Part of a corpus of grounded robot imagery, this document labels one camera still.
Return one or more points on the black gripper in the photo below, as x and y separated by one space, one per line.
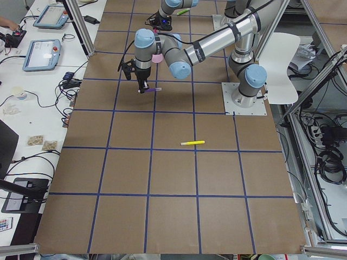
160 21
142 73

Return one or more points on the purple highlighter pen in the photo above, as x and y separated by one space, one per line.
151 90

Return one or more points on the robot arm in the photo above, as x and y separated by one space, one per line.
168 7
252 17

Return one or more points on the pink mesh cup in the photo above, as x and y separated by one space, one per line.
157 58

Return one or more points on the green highlighter pen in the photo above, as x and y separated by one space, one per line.
183 11

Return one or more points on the yellow highlighter pen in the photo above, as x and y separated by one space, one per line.
190 143

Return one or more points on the black power adapter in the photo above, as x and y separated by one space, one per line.
91 20

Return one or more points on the blue teach pendant near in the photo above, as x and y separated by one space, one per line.
42 55

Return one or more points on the blue teach pendant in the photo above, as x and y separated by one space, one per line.
52 17
42 55

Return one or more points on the blue teach pendant far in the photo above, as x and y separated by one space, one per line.
52 17

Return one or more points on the white chair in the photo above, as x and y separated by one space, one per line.
276 58

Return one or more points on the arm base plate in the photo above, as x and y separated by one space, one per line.
237 104
220 21

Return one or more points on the aluminium frame post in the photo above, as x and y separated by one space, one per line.
79 26

